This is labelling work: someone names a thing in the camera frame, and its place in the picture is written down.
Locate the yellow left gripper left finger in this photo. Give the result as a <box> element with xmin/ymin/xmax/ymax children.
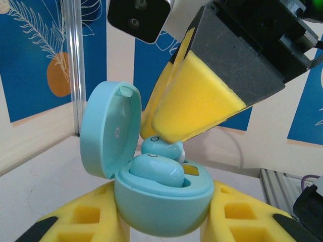
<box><xmin>14</xmin><ymin>180</ymin><xmax>131</xmax><ymax>242</ymax></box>

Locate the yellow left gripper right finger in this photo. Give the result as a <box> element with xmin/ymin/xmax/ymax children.
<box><xmin>201</xmin><ymin>179</ymin><xmax>321</xmax><ymax>242</ymax></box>

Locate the blue earbud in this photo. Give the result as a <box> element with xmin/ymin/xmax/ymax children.
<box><xmin>129</xmin><ymin>153</ymin><xmax>185</xmax><ymax>188</ymax></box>
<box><xmin>140</xmin><ymin>136</ymin><xmax>187</xmax><ymax>162</ymax></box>

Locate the blue earbud charging case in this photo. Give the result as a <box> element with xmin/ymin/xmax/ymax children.
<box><xmin>79</xmin><ymin>80</ymin><xmax>216</xmax><ymax>237</ymax></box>

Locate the wide aluminium mounting rail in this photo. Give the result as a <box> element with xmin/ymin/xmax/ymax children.
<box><xmin>257</xmin><ymin>167</ymin><xmax>323</xmax><ymax>210</ymax></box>

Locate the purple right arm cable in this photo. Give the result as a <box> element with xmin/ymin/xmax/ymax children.
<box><xmin>301</xmin><ymin>174</ymin><xmax>322</xmax><ymax>188</ymax></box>

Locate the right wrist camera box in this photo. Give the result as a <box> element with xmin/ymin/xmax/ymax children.
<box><xmin>106</xmin><ymin>0</ymin><xmax>175</xmax><ymax>45</ymax></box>

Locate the aluminium frame post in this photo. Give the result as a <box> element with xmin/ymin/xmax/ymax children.
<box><xmin>62</xmin><ymin>0</ymin><xmax>87</xmax><ymax>137</ymax></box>

